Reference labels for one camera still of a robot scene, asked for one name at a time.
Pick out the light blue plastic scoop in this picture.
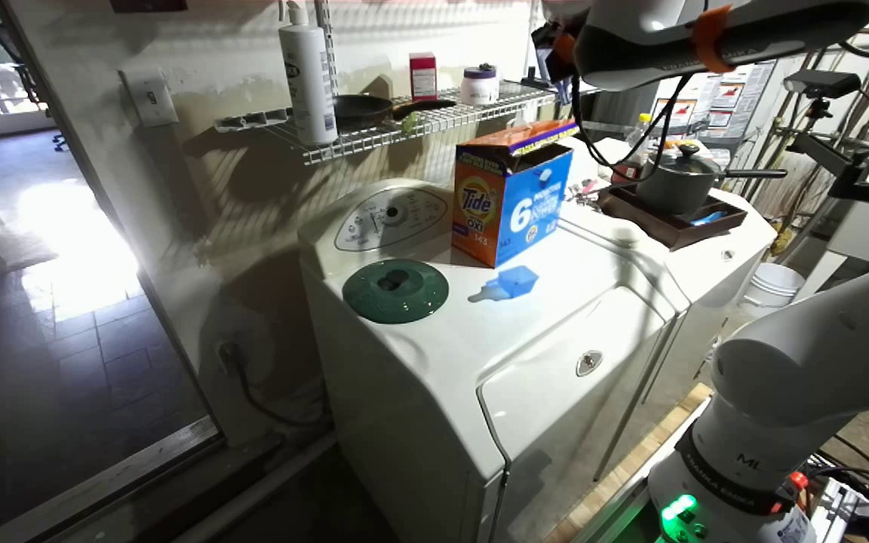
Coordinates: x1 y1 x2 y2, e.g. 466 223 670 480
469 263 539 303

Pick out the blue orange detergent box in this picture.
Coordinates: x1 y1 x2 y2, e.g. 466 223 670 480
451 118 578 272

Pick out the black power plug cord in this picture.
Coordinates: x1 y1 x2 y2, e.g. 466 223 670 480
215 338 332 431

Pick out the black camera tripod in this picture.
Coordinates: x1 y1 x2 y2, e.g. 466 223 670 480
778 28 869 282

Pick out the wooden plank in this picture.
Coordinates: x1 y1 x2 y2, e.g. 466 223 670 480
543 379 717 543

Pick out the dark brown tray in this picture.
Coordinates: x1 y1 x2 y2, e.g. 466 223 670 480
599 184 748 251

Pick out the black frying pan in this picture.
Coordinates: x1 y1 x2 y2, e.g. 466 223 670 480
332 94 458 133

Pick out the clear bottle yellow cap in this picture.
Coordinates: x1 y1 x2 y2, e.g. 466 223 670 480
626 112 656 155

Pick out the orange arm strap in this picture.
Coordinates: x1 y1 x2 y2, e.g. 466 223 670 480
689 3 737 72

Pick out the white jar purple lid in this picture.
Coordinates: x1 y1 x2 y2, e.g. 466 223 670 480
455 59 505 109

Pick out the white dryer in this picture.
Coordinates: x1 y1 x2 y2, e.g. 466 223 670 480
572 133 778 475

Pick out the white wall outlet plate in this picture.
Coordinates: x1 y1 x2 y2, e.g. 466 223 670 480
117 69 181 130

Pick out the green lit base light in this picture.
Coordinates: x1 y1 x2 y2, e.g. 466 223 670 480
656 492 711 543

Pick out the tall white spray bottle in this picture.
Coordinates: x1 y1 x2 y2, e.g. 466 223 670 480
277 0 342 149

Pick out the green round lid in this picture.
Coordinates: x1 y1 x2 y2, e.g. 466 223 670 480
342 257 453 325

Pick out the white bucket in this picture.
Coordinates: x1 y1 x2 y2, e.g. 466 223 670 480
738 260 810 312

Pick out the grey pot with lid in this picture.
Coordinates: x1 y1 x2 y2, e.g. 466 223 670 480
633 137 792 220

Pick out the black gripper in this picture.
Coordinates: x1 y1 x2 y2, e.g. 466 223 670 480
529 13 586 89

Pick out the white washing machine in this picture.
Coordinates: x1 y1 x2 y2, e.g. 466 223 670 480
297 177 694 543

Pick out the red pink package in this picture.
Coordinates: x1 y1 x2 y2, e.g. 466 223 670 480
407 50 442 104

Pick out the white wire shelf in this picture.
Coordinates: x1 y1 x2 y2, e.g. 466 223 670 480
215 84 558 169

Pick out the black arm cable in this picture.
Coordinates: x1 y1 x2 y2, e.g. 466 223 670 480
568 69 699 169

